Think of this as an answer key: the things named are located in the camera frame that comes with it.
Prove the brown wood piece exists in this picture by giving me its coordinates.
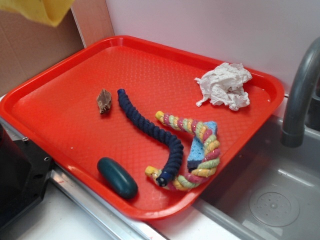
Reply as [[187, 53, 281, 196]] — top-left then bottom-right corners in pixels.
[[96, 89, 112, 115]]

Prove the red plastic tray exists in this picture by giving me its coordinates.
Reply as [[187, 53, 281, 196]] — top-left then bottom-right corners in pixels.
[[0, 36, 285, 220]]

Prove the grey sink basin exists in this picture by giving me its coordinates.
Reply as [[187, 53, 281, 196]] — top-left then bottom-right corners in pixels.
[[193, 104, 320, 240]]

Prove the blue sponge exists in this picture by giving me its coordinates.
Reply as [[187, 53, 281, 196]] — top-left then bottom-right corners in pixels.
[[187, 136, 205, 172]]

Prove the yellow cloth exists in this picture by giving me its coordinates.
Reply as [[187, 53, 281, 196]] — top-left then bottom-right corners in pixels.
[[0, 0, 74, 27]]

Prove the dark blue twisted rope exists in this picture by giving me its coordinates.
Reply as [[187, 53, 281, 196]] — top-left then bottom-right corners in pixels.
[[117, 88, 185, 188]]

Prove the multicolour twisted rope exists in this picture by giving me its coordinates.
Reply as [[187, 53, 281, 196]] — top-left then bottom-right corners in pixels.
[[144, 110, 222, 192]]

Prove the crumpled white paper towel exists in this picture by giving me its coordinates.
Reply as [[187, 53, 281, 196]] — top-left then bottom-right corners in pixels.
[[194, 62, 253, 111]]

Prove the dark green oval soap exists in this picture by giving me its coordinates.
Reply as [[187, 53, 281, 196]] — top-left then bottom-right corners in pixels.
[[97, 157, 138, 199]]

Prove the brown cardboard panel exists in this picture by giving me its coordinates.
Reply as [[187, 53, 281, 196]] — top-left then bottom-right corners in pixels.
[[0, 0, 114, 96]]

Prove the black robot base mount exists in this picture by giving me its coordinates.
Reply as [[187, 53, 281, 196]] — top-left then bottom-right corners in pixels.
[[0, 126, 54, 230]]

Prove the grey faucet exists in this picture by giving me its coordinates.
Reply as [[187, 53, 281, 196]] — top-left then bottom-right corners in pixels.
[[280, 38, 320, 148]]

